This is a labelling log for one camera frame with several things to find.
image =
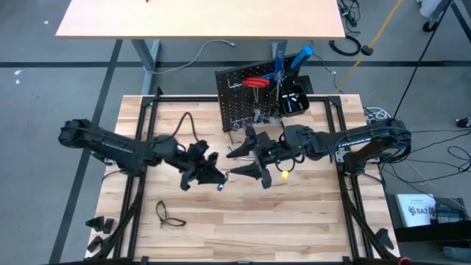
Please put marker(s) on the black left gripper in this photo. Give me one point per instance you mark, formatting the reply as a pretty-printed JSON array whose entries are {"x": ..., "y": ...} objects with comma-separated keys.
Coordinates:
[{"x": 191, "y": 163}]

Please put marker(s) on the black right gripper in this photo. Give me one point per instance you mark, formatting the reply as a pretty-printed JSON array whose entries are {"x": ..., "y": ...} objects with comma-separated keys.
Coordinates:
[{"x": 274, "y": 151}]

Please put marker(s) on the chrome socket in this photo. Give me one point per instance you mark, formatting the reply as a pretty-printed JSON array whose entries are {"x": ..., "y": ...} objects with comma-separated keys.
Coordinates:
[{"x": 221, "y": 186}]

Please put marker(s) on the short chrome extension bar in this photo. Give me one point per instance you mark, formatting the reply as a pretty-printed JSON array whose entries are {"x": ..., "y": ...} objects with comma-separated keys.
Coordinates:
[{"x": 230, "y": 149}]

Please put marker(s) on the chrome socket extension bar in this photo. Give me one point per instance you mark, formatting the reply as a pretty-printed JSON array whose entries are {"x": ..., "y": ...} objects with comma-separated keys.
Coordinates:
[
  {"x": 294, "y": 98},
  {"x": 287, "y": 101}
]

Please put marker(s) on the black plastic bin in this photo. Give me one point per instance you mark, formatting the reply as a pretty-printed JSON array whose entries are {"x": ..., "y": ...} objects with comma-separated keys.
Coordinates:
[{"x": 303, "y": 103}]

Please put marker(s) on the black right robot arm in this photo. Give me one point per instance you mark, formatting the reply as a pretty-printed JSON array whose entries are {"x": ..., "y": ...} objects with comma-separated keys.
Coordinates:
[{"x": 368, "y": 141}]

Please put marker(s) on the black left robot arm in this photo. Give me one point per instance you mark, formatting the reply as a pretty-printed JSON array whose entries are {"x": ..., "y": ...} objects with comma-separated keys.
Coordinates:
[{"x": 110, "y": 147}]

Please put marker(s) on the black metal pegboard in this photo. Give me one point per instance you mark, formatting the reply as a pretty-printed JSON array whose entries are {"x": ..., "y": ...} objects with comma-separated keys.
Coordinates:
[{"x": 235, "y": 99}]

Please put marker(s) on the metal pegboard hook rack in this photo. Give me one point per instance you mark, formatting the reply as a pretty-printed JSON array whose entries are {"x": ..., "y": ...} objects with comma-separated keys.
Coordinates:
[{"x": 232, "y": 85}]

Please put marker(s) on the grey metal mounting plate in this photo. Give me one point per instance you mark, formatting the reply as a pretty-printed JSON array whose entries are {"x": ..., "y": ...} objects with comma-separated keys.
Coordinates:
[{"x": 338, "y": 155}]

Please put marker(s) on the spare black gripper finger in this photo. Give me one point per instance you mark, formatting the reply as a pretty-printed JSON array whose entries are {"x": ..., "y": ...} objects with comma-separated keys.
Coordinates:
[
  {"x": 95, "y": 223},
  {"x": 384, "y": 239},
  {"x": 95, "y": 243},
  {"x": 108, "y": 225}
]

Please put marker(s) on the light wooden top table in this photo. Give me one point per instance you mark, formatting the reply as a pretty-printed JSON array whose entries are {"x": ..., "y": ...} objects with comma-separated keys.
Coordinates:
[{"x": 202, "y": 18}]

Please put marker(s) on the black round stand base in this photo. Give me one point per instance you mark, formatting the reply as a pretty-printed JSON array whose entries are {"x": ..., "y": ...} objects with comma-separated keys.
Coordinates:
[{"x": 367, "y": 50}]

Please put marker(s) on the white printed box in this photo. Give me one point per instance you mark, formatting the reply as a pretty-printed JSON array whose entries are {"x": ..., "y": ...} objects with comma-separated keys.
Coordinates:
[{"x": 416, "y": 210}]

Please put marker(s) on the red round knob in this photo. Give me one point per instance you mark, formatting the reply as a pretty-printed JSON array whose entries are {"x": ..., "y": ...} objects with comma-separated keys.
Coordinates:
[{"x": 404, "y": 261}]

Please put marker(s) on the black floor shelf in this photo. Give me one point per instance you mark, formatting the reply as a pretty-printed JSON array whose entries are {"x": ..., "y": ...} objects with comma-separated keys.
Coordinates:
[{"x": 434, "y": 233}]

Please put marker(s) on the black white shoe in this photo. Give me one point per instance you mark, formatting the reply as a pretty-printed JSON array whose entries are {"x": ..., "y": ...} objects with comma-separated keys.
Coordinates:
[{"x": 464, "y": 121}]

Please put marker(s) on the grey stand leg with wheel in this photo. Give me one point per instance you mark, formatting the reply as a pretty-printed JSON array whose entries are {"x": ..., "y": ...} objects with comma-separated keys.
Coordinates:
[{"x": 436, "y": 14}]

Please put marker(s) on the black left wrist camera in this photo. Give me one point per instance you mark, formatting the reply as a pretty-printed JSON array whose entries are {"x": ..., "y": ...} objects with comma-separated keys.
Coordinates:
[{"x": 198, "y": 149}]

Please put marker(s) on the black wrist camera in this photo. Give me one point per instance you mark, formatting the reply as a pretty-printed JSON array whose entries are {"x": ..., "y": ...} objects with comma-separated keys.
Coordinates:
[
  {"x": 298, "y": 134},
  {"x": 198, "y": 149}
]

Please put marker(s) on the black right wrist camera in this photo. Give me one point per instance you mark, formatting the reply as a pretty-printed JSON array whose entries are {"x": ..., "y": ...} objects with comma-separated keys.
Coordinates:
[{"x": 298, "y": 134}]

